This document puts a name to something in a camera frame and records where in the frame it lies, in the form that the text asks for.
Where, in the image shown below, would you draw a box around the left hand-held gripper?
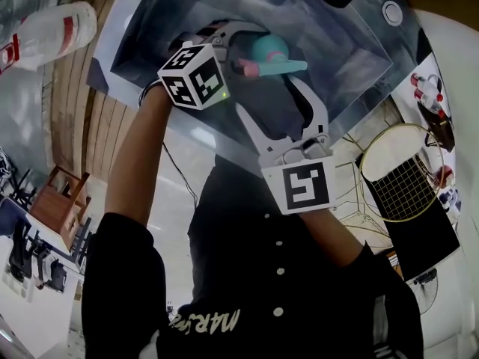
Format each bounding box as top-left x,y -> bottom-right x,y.
156,20 -> 271,111

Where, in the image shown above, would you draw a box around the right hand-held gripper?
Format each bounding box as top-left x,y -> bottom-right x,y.
234,74 -> 337,215

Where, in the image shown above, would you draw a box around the teal spray bottle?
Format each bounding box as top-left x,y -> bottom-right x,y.
251,33 -> 290,64

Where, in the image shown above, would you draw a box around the teal and pink spray head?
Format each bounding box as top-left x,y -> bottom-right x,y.
237,56 -> 308,79

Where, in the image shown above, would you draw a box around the person's left forearm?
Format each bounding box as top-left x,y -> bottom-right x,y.
103,82 -> 177,226

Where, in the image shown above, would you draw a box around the person's right forearm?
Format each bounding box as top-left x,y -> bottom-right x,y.
299,206 -> 367,269

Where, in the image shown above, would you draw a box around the red and white spray bottles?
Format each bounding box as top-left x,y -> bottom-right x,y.
409,72 -> 457,153

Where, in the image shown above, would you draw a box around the large clear red-label water bottle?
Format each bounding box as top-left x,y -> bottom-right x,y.
0,1 -> 99,75

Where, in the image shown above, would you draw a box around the yellow badminton racket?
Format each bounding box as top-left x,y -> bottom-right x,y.
357,123 -> 457,223

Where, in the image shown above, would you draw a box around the white round button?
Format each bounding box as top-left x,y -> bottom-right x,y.
381,0 -> 403,25

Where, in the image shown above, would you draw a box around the person's black buttoned shirt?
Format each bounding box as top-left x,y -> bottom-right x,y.
80,154 -> 426,359

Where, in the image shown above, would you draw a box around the black flat panel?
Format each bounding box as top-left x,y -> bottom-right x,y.
363,154 -> 462,280

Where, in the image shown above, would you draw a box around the wooden stool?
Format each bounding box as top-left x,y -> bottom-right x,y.
28,164 -> 92,252

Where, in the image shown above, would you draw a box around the thin black cable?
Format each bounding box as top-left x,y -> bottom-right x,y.
161,142 -> 200,211

